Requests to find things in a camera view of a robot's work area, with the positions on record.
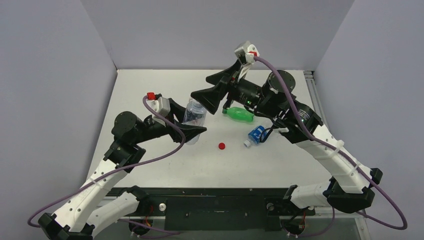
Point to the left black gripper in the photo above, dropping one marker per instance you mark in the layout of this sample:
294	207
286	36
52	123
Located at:
177	111

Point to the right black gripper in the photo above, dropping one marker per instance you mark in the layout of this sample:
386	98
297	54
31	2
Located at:
230	88

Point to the clear bluish bottle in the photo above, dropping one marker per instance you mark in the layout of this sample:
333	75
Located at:
195	113

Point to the green plastic bottle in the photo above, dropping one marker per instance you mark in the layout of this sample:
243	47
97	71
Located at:
238	114

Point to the red bottle cap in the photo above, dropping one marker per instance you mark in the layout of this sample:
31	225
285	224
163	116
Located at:
221	145

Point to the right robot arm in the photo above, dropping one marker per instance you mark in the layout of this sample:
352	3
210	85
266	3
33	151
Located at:
350	188

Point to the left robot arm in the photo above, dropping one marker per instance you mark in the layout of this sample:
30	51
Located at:
81	217

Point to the blue label small bottle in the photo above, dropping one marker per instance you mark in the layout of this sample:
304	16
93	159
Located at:
253	137

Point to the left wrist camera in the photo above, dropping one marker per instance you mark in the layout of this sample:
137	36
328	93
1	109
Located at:
159	104

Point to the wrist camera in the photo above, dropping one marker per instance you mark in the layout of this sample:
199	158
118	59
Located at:
246	53
159	104

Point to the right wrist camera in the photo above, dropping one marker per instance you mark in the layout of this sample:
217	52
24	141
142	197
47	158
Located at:
246	53

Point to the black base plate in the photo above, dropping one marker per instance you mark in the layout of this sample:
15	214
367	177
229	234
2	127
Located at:
218	209

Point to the aluminium frame rail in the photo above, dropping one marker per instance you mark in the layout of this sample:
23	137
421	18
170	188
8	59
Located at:
360	223

